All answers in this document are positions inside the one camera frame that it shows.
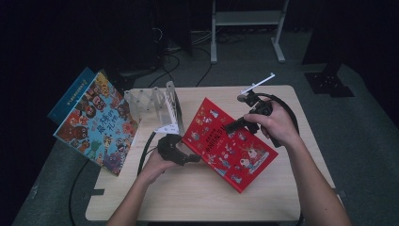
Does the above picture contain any white caterpillar picture book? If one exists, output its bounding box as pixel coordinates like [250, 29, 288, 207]
[165, 82, 184, 127]

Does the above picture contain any black floor cable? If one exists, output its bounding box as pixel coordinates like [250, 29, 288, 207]
[195, 46, 215, 88]
[68, 158, 92, 226]
[147, 53, 183, 89]

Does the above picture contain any black square floor plate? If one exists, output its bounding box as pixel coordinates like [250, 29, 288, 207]
[304, 71, 356, 98]

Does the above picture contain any light blue animals picture book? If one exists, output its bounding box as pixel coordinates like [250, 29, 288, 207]
[53, 72, 139, 176]

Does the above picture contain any black floor stand base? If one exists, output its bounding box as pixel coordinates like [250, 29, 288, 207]
[103, 67, 140, 95]

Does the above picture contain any person's left hand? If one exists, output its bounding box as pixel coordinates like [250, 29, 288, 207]
[137, 150, 183, 186]

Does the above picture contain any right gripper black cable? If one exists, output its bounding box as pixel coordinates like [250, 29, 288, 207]
[255, 92, 301, 136]

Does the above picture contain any blue monster picture book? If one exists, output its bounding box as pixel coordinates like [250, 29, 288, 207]
[46, 66, 97, 126]

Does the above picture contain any white metal stand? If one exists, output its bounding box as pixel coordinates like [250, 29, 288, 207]
[210, 0, 290, 65]

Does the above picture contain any person's right hand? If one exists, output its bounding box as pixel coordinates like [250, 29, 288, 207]
[243, 102, 304, 149]

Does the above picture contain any red picture book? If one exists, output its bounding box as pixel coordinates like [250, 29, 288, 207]
[182, 97, 279, 194]

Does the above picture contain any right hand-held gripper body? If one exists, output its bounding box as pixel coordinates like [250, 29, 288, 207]
[236, 73, 277, 118]

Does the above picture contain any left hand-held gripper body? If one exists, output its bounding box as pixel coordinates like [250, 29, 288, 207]
[153, 123, 189, 167]

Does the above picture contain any clear acrylic book rack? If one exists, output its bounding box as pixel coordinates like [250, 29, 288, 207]
[123, 80, 186, 136]

